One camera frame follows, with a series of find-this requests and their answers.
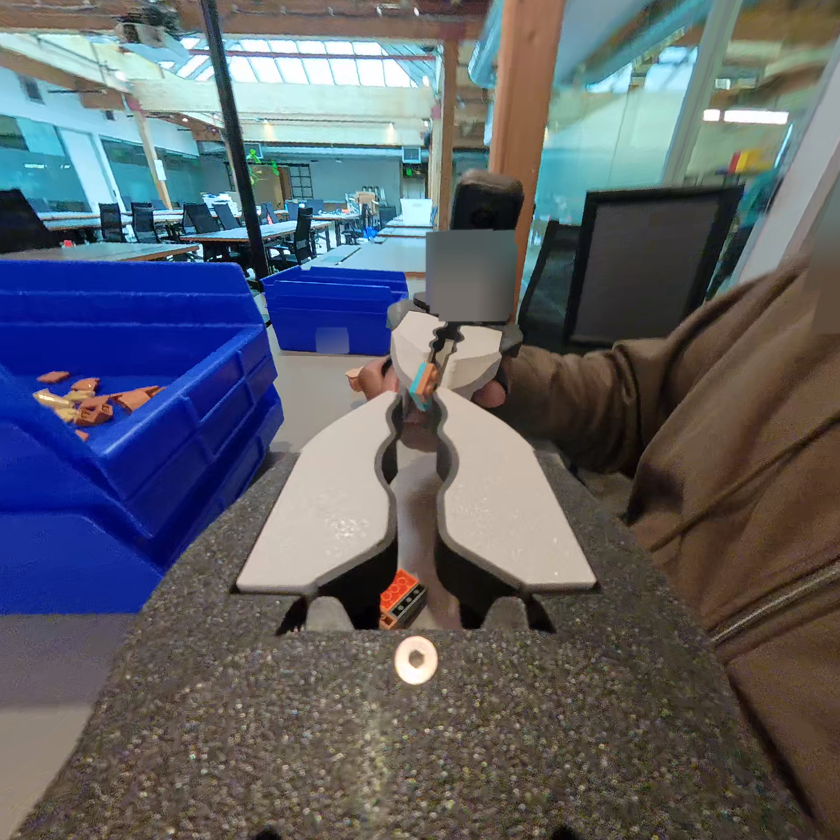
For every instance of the ceiling projector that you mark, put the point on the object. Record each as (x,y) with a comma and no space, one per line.
(151,33)

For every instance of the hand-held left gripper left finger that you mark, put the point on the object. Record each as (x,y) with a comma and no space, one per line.
(315,519)

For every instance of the wooden pillar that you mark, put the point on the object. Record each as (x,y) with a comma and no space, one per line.
(525,105)

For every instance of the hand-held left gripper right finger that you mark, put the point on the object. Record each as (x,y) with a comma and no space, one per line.
(519,519)

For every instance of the blue storage bin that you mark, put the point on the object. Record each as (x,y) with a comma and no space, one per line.
(335,309)

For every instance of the brown toy brick model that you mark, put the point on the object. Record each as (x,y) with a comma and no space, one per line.
(424,381)

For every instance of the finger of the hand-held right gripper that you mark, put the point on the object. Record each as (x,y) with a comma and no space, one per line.
(475,368)
(414,348)

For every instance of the stack of blue plastic bins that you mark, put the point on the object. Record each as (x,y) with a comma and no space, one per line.
(131,499)

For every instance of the person's right forearm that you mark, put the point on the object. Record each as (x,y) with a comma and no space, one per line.
(591,394)

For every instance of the black pole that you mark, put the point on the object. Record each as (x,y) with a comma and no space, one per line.
(234,131)

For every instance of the pile of small toy bricks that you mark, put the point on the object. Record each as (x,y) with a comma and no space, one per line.
(92,404)

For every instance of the person's right hand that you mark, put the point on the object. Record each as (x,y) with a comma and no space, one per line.
(418,423)

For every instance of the black flat monitor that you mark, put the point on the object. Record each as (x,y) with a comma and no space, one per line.
(656,263)

